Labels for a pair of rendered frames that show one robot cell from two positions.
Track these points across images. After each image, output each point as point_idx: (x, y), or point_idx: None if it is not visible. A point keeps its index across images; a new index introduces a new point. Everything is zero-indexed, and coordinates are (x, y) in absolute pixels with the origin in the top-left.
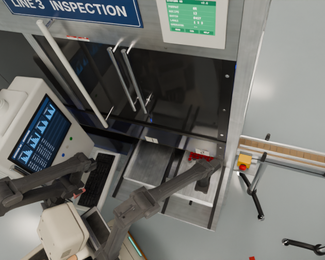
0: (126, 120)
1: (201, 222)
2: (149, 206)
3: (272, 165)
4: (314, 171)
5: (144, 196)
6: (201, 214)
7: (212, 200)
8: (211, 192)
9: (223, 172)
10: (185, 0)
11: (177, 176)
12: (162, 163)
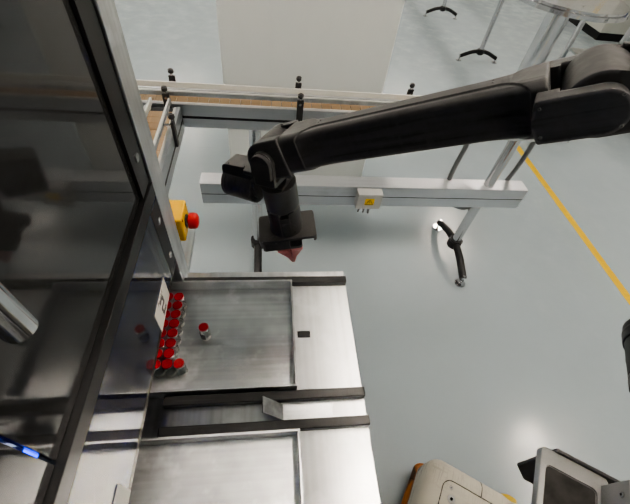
0: None
1: (337, 299)
2: (593, 48)
3: None
4: (171, 150)
5: (574, 75)
6: (320, 303)
7: (279, 289)
8: (261, 295)
9: (201, 278)
10: None
11: (382, 113)
12: (205, 464)
